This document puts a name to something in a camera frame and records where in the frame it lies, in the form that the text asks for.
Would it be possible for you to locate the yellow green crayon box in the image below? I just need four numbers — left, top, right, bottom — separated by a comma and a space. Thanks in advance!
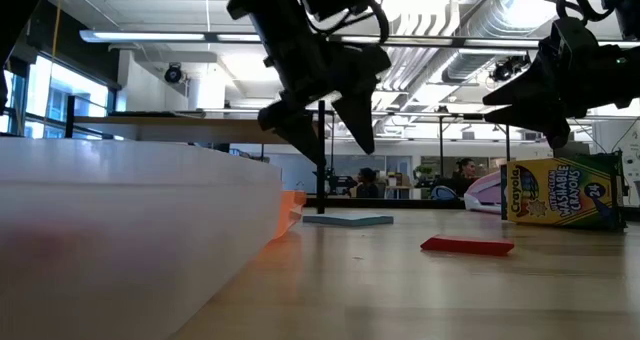
500, 153, 627, 231

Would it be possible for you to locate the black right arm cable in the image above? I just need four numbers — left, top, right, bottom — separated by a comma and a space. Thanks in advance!
507, 0, 617, 24

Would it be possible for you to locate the black aluminum table frame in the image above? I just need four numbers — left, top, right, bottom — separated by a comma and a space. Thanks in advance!
257, 107, 640, 211

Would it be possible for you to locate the person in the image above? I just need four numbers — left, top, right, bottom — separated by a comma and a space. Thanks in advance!
354, 167, 385, 200
448, 157, 480, 198

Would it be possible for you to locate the long ceiling light strip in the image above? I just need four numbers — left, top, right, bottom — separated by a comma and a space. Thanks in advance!
78, 28, 640, 50

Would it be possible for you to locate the silver ventilation duct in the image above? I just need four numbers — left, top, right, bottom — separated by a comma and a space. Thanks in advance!
442, 0, 582, 84

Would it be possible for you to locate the clear pencil case orange lid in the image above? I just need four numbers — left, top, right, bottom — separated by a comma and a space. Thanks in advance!
0, 138, 308, 340

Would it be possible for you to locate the blue sticky note pad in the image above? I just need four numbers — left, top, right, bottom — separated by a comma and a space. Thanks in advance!
302, 212, 395, 228

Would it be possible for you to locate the red eraser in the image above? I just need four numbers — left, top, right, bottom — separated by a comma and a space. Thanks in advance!
419, 234, 516, 257

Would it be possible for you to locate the black round ceiling camera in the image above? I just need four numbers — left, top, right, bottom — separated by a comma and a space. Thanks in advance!
164, 63, 184, 85

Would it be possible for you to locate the blue chair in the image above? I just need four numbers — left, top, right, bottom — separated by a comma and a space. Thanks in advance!
430, 184, 459, 202

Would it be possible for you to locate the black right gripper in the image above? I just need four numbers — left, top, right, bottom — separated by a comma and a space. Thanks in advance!
482, 17, 640, 150

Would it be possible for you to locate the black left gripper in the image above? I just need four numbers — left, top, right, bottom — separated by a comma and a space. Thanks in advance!
227, 0, 392, 165

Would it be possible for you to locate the black ceiling camera rig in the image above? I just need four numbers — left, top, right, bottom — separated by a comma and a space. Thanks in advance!
488, 54, 533, 83

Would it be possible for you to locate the glass window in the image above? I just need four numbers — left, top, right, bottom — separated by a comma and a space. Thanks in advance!
0, 54, 114, 140

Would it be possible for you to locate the pink stapler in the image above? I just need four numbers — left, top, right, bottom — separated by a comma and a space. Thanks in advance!
463, 171, 503, 215

